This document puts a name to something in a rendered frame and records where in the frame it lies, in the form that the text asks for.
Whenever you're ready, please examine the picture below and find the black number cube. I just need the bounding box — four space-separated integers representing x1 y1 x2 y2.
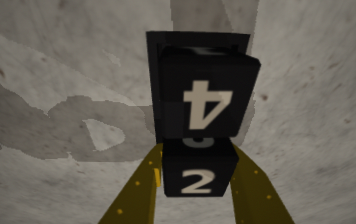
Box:
158 46 261 139
161 137 239 197

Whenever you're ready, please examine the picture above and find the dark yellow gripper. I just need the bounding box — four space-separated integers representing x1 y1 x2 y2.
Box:
98 143 295 224

